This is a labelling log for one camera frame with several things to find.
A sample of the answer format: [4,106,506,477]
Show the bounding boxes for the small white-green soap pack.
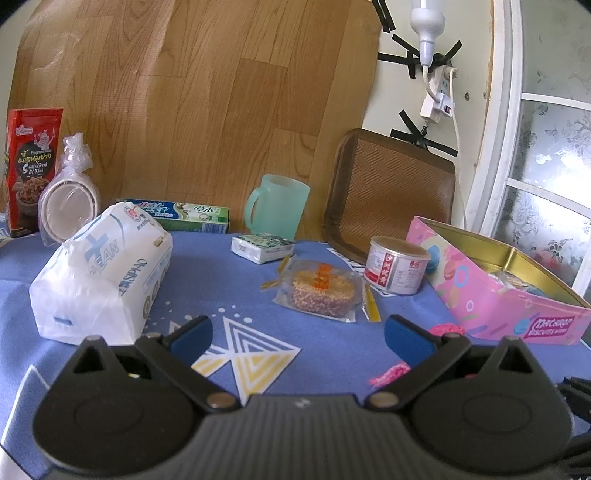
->
[230,233,294,265]

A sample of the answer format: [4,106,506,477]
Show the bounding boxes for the pink fluffy soft object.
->
[369,323,466,388]

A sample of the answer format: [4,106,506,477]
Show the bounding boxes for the teal plastic mug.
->
[243,174,311,240]

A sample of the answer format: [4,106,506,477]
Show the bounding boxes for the red snack bag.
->
[3,108,63,238]

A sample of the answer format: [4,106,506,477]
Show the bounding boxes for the pink biscuit tin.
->
[407,216,590,346]

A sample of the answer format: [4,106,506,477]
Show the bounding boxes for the packaged sesame cake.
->
[260,255,382,323]

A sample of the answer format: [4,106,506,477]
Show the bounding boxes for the white power cable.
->
[421,64,468,227]

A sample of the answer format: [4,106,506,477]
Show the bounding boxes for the green toothpaste box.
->
[125,199,230,234]

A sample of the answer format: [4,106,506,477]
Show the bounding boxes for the white tissue pack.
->
[29,202,173,345]

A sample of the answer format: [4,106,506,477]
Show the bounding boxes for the white power strip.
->
[420,65,457,123]

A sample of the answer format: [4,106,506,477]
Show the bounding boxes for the bagged white plastic bowls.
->
[38,132,100,247]

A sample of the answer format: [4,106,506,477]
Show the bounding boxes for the white light bulb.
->
[410,0,446,67]

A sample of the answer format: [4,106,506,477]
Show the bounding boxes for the wood-pattern board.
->
[9,0,381,240]

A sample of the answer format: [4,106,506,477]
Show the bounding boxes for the white red-label can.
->
[363,236,431,296]

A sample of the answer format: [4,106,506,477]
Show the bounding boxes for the frosted glass window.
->
[468,1,590,298]

